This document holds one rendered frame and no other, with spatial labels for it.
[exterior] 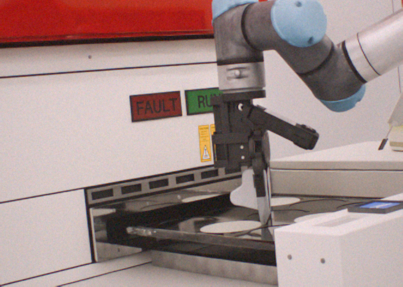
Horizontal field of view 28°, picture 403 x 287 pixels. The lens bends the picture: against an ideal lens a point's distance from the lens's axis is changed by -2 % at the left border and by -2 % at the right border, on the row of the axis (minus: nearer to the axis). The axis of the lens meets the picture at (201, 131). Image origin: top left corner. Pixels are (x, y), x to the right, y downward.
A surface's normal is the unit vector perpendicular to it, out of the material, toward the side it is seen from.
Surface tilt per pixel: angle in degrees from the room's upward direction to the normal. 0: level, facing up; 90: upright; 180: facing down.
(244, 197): 93
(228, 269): 90
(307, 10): 90
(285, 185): 90
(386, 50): 107
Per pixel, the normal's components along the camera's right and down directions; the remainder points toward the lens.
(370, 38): -0.58, -0.31
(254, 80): 0.48, 0.00
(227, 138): -0.21, 0.07
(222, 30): -0.74, 0.11
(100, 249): 0.66, -0.03
